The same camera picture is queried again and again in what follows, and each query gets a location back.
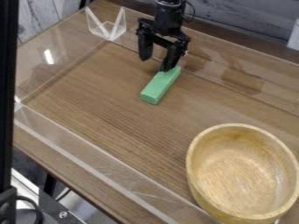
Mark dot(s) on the clear acrylic tray wall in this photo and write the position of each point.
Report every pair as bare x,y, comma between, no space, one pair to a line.
115,148

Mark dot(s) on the black metal frame post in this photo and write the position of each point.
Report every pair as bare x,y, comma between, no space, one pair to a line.
8,44

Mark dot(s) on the green rectangular block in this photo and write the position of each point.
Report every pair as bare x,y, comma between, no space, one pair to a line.
159,85

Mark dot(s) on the white object at right edge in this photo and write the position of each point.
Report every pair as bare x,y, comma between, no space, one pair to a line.
293,38

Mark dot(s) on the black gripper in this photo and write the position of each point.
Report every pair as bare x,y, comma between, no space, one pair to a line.
163,31

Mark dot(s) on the clear acrylic corner bracket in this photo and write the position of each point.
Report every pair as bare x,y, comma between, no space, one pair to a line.
107,30

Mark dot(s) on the black table leg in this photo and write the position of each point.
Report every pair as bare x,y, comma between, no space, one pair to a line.
49,185

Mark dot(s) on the light wooden bowl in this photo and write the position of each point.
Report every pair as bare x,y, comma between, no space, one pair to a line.
243,174

